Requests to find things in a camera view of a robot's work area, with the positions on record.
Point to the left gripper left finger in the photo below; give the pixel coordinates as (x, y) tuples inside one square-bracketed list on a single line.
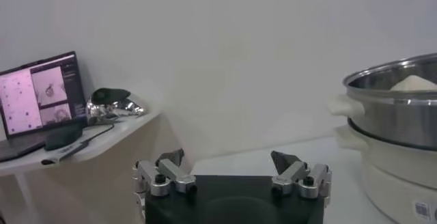
[(164, 174)]

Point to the white electric cooking pot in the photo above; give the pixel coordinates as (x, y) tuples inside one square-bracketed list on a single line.
[(392, 177)]

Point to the white side table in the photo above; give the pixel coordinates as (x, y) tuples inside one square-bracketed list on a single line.
[(119, 133)]

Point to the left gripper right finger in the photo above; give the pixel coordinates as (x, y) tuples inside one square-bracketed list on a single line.
[(300, 175)]

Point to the shiny chrome helmet-shaped device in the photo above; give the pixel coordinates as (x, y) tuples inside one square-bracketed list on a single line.
[(112, 106)]

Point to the white steamed baozi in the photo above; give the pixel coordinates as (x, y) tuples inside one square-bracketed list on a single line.
[(414, 83)]

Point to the black open laptop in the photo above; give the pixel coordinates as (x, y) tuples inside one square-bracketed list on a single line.
[(34, 99)]

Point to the perforated steel steamer basket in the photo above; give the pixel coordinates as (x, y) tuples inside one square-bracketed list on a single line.
[(392, 123)]

